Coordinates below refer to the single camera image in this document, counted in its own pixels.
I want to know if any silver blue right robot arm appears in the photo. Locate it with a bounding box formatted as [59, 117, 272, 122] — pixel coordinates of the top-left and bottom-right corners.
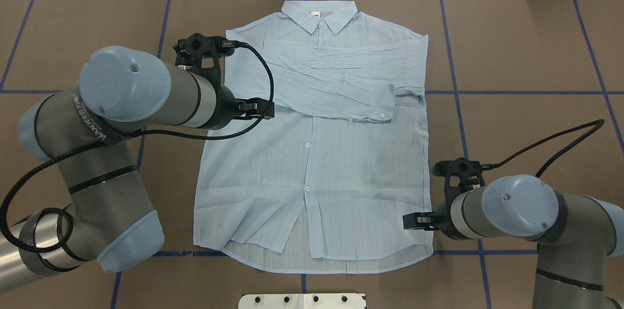
[403, 175, 624, 309]

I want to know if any black braided camera cable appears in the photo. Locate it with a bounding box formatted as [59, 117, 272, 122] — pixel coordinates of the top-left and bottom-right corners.
[0, 41, 275, 270]
[480, 119, 605, 179]

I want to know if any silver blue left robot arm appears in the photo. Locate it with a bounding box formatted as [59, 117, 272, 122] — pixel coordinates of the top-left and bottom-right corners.
[1, 41, 274, 291]

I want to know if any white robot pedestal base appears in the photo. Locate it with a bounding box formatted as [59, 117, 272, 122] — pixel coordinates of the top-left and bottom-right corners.
[238, 293, 367, 309]

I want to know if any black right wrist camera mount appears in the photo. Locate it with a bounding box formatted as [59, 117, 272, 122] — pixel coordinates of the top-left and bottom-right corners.
[432, 156, 486, 205]

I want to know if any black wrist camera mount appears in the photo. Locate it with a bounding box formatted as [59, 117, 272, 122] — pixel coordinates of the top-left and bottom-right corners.
[432, 156, 486, 205]
[173, 33, 235, 87]

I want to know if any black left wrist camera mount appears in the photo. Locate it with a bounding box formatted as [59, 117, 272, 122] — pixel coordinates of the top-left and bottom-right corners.
[173, 33, 235, 87]

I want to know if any light blue button shirt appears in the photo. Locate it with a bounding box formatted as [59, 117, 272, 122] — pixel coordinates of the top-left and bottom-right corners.
[193, 1, 434, 274]

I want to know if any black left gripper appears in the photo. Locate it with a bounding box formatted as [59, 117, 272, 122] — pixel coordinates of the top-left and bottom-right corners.
[217, 86, 274, 130]

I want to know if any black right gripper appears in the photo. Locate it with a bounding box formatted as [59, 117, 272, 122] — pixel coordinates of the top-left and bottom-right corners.
[403, 202, 451, 238]

